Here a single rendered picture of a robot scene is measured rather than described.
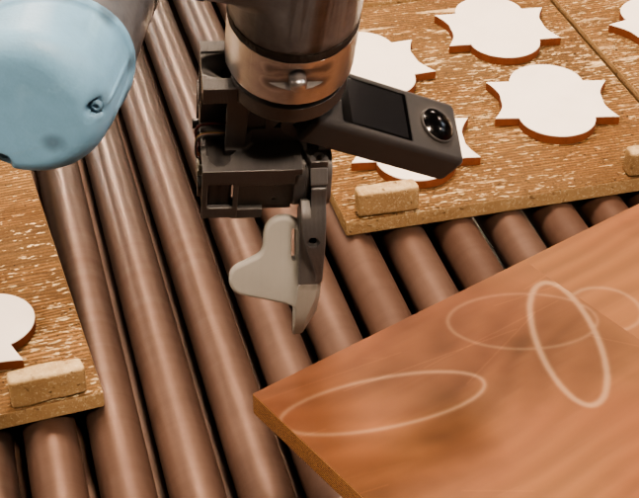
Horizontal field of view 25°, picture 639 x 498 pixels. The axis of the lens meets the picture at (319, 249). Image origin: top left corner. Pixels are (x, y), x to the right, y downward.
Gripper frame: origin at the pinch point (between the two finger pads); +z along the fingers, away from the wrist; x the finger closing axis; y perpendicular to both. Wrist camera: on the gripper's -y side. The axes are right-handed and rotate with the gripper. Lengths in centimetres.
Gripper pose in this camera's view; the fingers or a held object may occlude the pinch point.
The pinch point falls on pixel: (297, 239)
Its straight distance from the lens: 101.0
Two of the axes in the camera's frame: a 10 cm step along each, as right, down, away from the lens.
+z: -0.9, 5.2, 8.5
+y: -9.9, 0.3, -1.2
